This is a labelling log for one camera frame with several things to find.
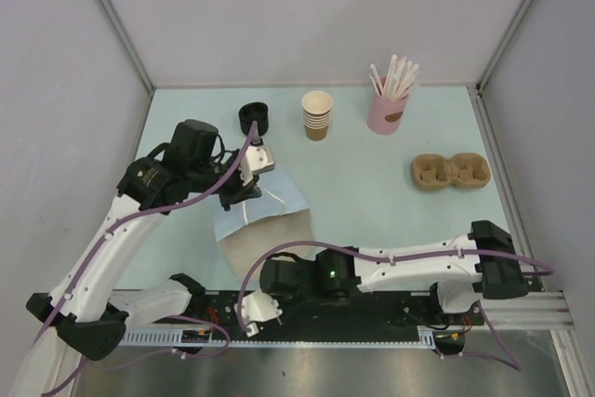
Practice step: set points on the stack of black lids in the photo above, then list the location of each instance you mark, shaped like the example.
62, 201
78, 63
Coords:
254, 112

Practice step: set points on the pink straw holder cup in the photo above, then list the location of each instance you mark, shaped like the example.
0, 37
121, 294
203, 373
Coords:
384, 116

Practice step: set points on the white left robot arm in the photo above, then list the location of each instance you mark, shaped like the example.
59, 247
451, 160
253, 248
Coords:
173, 175

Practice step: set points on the stack of brown paper cups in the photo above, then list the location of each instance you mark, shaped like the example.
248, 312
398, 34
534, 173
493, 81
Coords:
316, 112

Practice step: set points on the light blue paper bag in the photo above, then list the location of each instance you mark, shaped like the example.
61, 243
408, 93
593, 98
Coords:
249, 229

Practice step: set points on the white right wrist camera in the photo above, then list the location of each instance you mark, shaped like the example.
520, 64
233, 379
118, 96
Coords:
257, 308

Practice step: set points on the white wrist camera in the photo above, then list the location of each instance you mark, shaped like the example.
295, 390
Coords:
256, 161
257, 308

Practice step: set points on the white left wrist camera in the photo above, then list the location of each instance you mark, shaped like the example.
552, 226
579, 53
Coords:
256, 161

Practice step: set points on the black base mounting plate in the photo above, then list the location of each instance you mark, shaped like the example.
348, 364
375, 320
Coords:
379, 317

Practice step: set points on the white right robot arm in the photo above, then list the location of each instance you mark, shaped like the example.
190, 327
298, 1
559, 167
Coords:
481, 263

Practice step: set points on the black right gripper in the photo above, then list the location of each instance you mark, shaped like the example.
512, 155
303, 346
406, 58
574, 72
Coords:
284, 306

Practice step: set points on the aluminium frame rail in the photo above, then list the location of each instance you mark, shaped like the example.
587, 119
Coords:
535, 311

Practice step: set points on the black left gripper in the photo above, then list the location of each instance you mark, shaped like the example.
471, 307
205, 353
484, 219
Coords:
240, 191

